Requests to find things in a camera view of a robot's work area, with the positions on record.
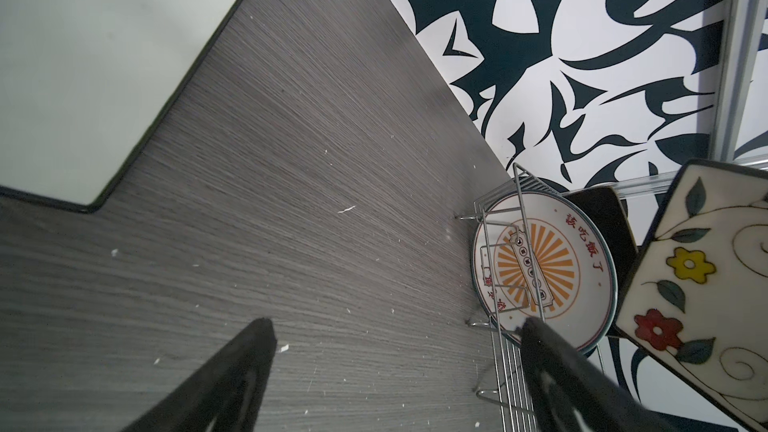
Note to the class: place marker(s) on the wire metal dish rack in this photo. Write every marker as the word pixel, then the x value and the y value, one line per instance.
pixel 509 391

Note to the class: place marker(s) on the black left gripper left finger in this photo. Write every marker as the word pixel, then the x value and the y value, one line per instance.
pixel 225 393

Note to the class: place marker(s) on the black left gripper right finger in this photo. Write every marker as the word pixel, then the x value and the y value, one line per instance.
pixel 571 394

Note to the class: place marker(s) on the square floral plate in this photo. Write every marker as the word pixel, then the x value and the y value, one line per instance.
pixel 696 297

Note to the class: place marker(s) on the square white plate black underside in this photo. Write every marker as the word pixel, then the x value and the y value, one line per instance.
pixel 84 85

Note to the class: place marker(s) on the black plate orange rim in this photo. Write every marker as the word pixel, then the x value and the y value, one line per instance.
pixel 603 206

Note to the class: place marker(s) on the aluminium cage frame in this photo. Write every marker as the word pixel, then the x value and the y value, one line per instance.
pixel 690 68

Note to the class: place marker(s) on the round white plate green rim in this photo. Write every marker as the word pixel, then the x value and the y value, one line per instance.
pixel 538 255

